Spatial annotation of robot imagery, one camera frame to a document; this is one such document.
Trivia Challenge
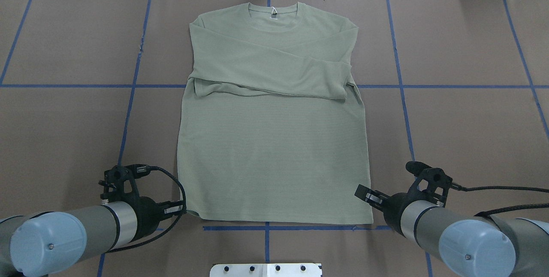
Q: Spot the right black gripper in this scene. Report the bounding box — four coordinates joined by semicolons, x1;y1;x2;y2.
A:
354;161;453;232

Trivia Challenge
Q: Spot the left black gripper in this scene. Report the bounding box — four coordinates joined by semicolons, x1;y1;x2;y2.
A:
99;164;187;237

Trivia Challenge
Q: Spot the green long-sleeve shirt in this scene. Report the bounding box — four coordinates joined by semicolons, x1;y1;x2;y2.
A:
177;2;373;225

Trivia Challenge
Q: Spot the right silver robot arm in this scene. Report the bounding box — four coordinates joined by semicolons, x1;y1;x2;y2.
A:
355;161;549;277

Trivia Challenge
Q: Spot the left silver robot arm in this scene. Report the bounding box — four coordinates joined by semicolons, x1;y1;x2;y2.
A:
0;164;187;277

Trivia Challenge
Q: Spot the brown paper table mat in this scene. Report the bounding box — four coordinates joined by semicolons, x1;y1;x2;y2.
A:
0;0;549;277

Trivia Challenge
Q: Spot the white pedestal base plate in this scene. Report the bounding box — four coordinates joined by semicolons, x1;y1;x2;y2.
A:
209;263;323;277

